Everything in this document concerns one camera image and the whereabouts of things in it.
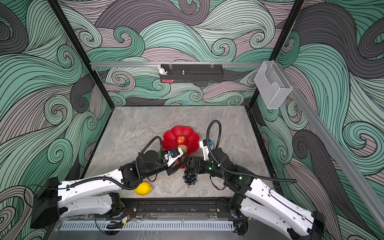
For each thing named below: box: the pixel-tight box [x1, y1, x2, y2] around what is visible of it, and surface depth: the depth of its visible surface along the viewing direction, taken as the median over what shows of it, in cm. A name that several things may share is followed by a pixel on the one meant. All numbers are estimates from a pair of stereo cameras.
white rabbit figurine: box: [157, 64, 168, 75], surface depth 87 cm
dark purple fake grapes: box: [183, 168, 198, 188], surface depth 82 cm
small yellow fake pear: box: [177, 135, 186, 144], surface depth 95 cm
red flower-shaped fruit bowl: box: [162, 126, 200, 156], surface depth 103 cm
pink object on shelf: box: [161, 79, 175, 83], surface depth 92 cm
